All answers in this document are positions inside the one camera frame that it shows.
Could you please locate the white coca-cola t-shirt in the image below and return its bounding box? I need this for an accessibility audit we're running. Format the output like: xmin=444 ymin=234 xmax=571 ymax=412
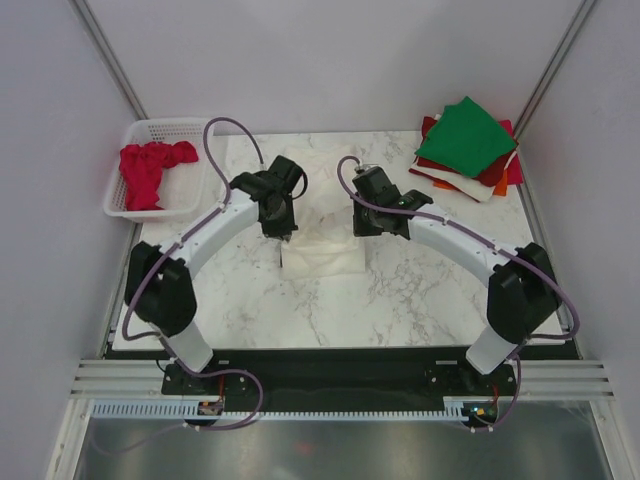
xmin=281 ymin=145 xmax=366 ymax=280

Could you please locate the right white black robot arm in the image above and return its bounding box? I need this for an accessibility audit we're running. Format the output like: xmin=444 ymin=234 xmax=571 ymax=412
xmin=352 ymin=166 xmax=561 ymax=394

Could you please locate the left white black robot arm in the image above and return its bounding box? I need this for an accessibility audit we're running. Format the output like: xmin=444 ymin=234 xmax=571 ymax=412
xmin=122 ymin=156 xmax=308 ymax=393

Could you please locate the white plastic basket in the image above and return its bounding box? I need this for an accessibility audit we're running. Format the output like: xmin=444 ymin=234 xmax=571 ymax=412
xmin=103 ymin=117 xmax=209 ymax=223

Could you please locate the folded dark red t-shirt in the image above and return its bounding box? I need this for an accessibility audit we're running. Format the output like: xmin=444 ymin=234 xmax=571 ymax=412
xmin=414 ymin=116 xmax=513 ymax=188

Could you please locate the crumpled red t-shirt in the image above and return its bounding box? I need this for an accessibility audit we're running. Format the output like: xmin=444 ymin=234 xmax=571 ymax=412
xmin=119 ymin=141 xmax=199 ymax=211

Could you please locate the folded orange t-shirt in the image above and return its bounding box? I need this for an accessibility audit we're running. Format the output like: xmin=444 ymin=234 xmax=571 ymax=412
xmin=433 ymin=171 xmax=508 ymax=202

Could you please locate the folded pink red t-shirt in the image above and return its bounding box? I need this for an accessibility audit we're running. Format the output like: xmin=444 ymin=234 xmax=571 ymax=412
xmin=494 ymin=118 xmax=524 ymax=186

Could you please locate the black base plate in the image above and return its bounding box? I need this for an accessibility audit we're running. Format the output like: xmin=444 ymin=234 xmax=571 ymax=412
xmin=161 ymin=347 xmax=516 ymax=411

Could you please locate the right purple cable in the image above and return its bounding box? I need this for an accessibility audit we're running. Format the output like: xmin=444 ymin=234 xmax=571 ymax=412
xmin=337 ymin=156 xmax=581 ymax=434

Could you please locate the right aluminium corner post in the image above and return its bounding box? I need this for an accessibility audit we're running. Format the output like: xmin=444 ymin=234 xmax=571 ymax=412
xmin=514 ymin=0 xmax=599 ymax=139

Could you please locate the aluminium corner post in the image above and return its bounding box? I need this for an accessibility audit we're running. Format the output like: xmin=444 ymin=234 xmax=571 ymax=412
xmin=514 ymin=0 xmax=599 ymax=139
xmin=68 ymin=0 xmax=148 ymax=120

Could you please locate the white slotted cable duct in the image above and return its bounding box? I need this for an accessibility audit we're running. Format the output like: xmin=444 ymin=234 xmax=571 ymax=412
xmin=90 ymin=399 xmax=497 ymax=421

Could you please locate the left aluminium corner post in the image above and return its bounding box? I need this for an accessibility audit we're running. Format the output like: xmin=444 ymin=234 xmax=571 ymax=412
xmin=68 ymin=0 xmax=148 ymax=120

